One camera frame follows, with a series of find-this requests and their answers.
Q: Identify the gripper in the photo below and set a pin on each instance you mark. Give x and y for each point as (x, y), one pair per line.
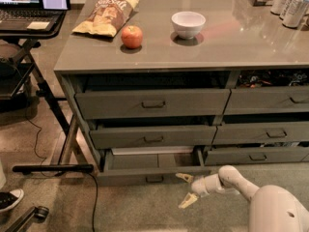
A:
(200, 187)

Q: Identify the grey drawer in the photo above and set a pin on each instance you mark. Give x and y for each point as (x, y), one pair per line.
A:
(286, 99)
(127, 170)
(256, 155)
(151, 103)
(262, 133)
(104, 138)

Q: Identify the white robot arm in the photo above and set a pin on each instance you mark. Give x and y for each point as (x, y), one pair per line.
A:
(271, 208)

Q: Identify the grey cabinet counter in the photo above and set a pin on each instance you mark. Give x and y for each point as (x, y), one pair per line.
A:
(240, 46)

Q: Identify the black caster wheel leg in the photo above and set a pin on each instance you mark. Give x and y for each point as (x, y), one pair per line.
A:
(39, 213)

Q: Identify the red apple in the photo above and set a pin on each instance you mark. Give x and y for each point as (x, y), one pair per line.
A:
(132, 36)

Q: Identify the white bowl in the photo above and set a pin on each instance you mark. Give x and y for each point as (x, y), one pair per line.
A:
(187, 24)

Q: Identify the black sneaker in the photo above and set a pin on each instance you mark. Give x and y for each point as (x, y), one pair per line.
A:
(8, 200)

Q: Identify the chip bag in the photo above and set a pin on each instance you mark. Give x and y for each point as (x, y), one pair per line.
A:
(107, 17)

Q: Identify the yellow sticky note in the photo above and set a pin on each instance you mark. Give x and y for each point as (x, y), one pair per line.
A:
(37, 25)

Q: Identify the black laptop cart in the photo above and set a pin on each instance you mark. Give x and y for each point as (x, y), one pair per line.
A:
(24, 65)

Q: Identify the smartphone on stand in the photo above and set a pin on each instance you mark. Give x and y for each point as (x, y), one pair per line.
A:
(62, 5)

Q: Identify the black laptop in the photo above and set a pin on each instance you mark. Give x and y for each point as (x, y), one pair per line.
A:
(16, 15)

